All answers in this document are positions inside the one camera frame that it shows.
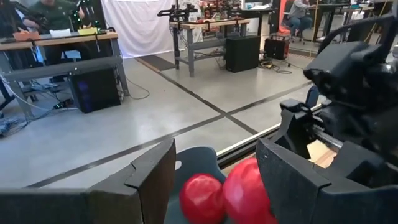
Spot orange bench item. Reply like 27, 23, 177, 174
12, 30, 41, 42

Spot black floor mat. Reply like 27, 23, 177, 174
137, 54, 177, 72

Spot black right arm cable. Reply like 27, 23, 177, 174
317, 14, 398, 55

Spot black computer tower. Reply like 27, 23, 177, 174
224, 34, 262, 73
68, 66, 123, 114

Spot white curtain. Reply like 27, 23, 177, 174
101, 0, 200, 60

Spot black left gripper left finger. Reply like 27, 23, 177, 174
0, 138, 177, 224

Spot yellow bench item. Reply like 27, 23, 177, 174
76, 27, 100, 36

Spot wooden workbench grey legs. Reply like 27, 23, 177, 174
169, 17, 251, 78
0, 30, 131, 121

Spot white bench item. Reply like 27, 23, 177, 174
49, 27, 72, 39

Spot person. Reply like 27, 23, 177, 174
28, 0, 85, 32
286, 0, 314, 40
0, 0, 49, 40

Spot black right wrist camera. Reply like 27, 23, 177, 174
303, 41, 386, 96

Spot black floor cable bundle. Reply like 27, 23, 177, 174
257, 58, 294, 75

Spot dark teal plastic basket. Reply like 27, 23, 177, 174
164, 146, 228, 224

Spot orange curtain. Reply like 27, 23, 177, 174
277, 0, 290, 34

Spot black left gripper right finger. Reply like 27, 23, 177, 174
256, 138, 398, 224

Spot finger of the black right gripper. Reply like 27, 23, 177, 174
329, 140, 388, 187
270, 98, 315, 160

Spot blue curved object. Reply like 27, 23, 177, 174
303, 85, 321, 109

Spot black aluminium table frame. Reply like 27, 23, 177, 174
216, 104, 324, 170

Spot red black equipment box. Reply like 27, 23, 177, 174
264, 32, 290, 61

